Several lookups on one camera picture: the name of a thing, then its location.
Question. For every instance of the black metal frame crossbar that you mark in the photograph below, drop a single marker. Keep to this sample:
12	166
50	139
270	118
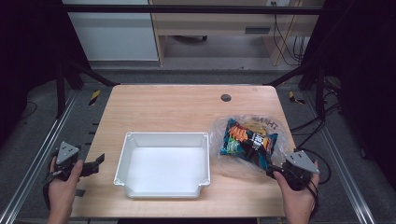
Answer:
186	9

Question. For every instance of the person's left hand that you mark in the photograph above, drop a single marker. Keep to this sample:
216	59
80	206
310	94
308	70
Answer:
62	194

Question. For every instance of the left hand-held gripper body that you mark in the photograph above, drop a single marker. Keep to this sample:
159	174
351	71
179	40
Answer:
66	153

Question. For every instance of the aluminium floor rail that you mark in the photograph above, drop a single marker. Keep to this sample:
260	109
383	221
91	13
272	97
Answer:
342	174
37	158

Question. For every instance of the black metal frame strut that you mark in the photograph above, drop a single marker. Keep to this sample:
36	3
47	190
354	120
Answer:
90	74
299	73

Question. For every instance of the colourful snack packet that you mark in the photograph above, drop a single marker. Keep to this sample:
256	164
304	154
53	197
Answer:
246	143

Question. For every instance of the yellow black hazard tape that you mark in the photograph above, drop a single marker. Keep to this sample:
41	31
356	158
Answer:
94	97
294	98

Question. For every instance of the black curtain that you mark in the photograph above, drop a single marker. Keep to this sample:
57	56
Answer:
31	46
364	62

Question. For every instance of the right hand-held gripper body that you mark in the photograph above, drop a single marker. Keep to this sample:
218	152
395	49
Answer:
300	163

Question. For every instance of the white plastic bin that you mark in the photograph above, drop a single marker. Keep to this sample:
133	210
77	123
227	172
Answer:
165	169

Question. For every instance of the black tape piece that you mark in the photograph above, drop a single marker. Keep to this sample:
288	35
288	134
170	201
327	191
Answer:
80	193

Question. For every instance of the person's right hand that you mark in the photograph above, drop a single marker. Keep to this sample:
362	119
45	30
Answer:
297	202

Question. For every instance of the clear plastic bag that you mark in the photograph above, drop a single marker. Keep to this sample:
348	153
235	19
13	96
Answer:
229	161

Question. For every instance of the white cabinet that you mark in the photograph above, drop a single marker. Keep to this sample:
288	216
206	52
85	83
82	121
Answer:
115	34

